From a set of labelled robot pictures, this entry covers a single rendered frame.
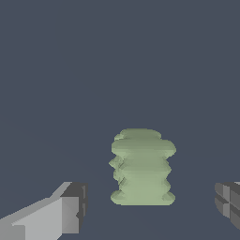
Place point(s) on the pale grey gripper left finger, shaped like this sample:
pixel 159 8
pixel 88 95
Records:
pixel 53 215

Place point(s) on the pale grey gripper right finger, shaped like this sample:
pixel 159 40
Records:
pixel 229 200

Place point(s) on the pale green ridged object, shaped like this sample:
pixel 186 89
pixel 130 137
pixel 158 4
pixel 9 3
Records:
pixel 142 168

